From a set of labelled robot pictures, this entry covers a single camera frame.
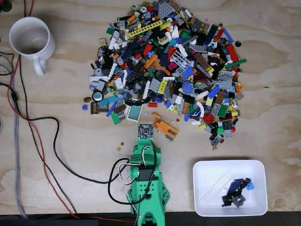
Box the long red Lego brick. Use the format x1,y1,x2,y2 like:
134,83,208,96
226,44,239,63

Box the grey Lego wedge plate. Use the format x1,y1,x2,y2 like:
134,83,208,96
219,70,236,90

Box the black camera circuit board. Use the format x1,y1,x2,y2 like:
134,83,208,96
137,124,155,140

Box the braided grey cable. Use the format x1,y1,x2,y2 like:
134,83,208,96
9,54,27,218

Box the tan Lego plate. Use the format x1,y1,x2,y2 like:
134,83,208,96
168,120,182,138

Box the long dark brown plate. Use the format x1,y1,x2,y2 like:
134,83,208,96
194,52,210,70

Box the brown Lego plate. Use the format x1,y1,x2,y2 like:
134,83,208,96
215,90,227,105

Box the green square Lego plate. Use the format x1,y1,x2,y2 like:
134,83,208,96
217,105,230,118

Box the yellow Lego technic beam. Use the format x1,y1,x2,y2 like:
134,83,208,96
128,20,163,38

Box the blue Lego wedge plate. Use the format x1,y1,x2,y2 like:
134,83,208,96
182,66,195,80

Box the white ceramic mug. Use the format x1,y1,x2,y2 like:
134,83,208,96
8,16,56,76

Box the orange Lego assembly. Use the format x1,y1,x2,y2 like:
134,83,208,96
151,112,179,140

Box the blue quarter-round Lego plate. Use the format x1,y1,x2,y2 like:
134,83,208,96
182,81,194,95

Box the dark blue black Lego assembly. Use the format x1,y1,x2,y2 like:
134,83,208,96
221,178,252,208

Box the black Lego chain piece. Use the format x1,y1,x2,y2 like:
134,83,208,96
124,95,154,106

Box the thin red cable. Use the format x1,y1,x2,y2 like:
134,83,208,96
7,55,138,223

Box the grey Lego technic piece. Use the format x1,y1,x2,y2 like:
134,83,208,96
231,195,247,208

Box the white red servo wires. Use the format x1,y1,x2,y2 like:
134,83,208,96
119,145,151,187

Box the white Lego arch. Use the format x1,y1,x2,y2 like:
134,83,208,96
196,101,206,118

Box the light grey Lego lattice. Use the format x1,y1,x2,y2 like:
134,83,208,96
169,50,192,69

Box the long white Lego plate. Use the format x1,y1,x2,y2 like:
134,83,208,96
89,75,109,83

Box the thin black cable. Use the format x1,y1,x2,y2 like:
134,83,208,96
18,55,78,214

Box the blue printed Lego slope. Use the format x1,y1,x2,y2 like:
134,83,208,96
190,108,203,119

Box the long green Lego plate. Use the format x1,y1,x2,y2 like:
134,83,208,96
225,58,247,69

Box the white plastic bin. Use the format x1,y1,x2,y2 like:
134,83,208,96
192,160,269,217

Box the white Lego window panel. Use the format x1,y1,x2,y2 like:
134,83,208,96
127,98,143,123

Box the teal Lego plate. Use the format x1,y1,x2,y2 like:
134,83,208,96
99,95,117,107

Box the thick black cable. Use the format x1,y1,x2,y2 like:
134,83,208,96
0,82,130,184

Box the dark grey wedge plate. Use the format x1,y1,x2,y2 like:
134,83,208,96
158,0,176,18

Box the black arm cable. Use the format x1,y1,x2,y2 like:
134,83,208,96
107,140,158,205

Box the clear Lego ladder piece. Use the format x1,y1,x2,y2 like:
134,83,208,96
201,170,233,206

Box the Lego wheel with tyre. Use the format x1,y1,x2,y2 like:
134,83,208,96
92,91,104,103

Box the dark brown Lego crate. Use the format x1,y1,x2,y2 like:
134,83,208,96
90,101,110,115

